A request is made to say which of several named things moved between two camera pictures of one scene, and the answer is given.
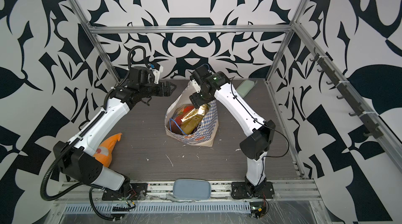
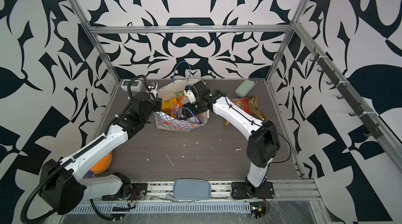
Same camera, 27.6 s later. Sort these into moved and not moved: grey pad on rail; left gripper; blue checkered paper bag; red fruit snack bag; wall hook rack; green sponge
Moved: left gripper; blue checkered paper bag; red fruit snack bag
Not moved: wall hook rack; green sponge; grey pad on rail
